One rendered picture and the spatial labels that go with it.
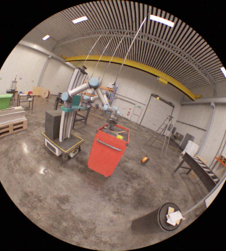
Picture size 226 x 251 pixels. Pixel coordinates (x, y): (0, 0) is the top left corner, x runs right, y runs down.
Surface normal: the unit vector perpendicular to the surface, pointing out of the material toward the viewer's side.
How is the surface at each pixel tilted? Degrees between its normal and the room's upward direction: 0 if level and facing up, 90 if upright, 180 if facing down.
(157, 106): 90
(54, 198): 0
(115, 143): 90
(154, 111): 90
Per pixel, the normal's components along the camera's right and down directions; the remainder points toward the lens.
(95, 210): 0.34, -0.90
